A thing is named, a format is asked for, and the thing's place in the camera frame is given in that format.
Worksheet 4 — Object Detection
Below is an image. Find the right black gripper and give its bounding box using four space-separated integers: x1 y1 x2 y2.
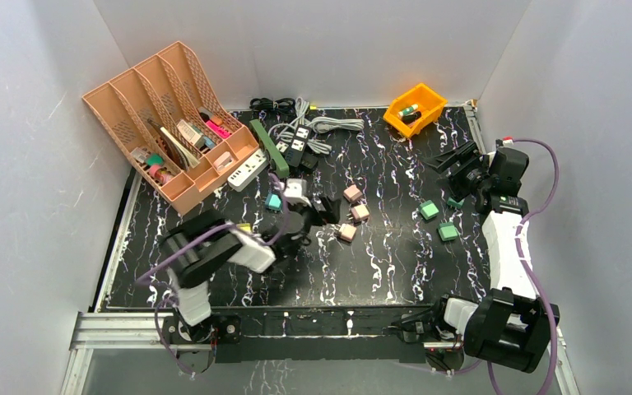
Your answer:
423 140 493 203

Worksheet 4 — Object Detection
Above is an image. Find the pink plug adapter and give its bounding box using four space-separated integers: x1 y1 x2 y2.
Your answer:
350 204 370 223
343 184 363 203
336 223 357 243

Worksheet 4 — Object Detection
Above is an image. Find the teal plug adapter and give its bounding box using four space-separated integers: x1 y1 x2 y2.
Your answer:
264 193 283 212

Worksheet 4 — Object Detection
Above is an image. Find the mint green plug adapter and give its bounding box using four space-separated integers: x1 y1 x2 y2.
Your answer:
418 200 439 221

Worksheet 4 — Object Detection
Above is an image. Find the dark green power strip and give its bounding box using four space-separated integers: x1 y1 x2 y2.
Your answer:
249 119 290 179

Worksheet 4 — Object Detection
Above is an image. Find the white power strip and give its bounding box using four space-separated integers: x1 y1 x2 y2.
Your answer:
227 148 268 192

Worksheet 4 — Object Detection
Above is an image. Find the black power strip with USB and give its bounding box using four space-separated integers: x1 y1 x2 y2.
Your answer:
300 152 319 171

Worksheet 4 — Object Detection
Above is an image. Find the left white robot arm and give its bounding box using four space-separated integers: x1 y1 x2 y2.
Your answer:
160 195 342 342

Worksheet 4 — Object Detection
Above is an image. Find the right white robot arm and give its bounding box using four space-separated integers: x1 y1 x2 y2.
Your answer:
430 140 551 373

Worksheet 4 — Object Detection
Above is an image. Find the orange plastic bin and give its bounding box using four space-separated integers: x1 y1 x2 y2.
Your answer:
383 83 448 138

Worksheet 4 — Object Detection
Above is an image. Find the peach desk file organizer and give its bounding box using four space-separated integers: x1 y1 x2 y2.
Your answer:
82 41 259 215

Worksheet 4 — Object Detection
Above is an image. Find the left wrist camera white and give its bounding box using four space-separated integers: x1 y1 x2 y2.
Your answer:
283 178 311 206

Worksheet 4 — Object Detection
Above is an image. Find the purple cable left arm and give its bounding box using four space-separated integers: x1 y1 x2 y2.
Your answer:
136 173 292 377

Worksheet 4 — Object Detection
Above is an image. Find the aluminium frame rail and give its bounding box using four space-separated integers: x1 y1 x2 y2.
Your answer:
59 308 582 395

